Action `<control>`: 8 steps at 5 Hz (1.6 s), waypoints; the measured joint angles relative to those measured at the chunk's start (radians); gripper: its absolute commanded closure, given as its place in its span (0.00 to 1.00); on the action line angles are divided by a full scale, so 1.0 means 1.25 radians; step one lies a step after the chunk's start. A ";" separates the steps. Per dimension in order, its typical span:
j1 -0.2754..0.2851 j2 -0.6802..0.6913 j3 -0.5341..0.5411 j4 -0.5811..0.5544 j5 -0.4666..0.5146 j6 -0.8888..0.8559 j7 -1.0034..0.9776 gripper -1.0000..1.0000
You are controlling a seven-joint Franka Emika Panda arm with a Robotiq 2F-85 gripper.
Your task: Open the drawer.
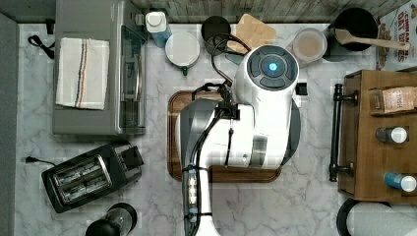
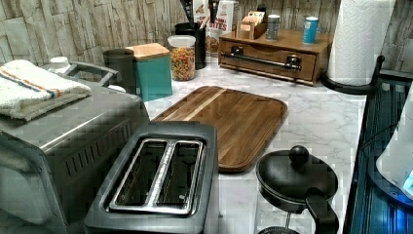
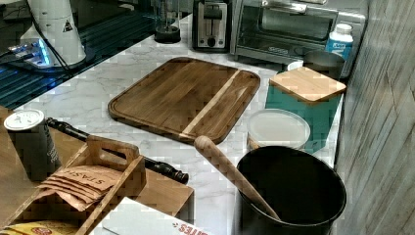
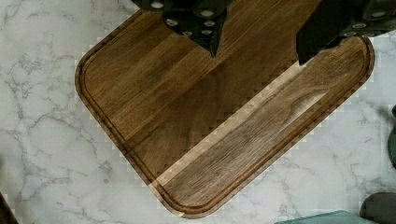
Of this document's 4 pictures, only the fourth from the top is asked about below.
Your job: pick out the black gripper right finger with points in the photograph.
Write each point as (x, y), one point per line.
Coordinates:
(336, 20)

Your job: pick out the wooden cutting board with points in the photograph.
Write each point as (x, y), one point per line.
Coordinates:
(197, 128)

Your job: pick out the teal canister with wooden lid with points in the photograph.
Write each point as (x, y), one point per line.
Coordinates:
(337, 217)

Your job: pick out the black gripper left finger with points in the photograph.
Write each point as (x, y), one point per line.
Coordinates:
(199, 20)

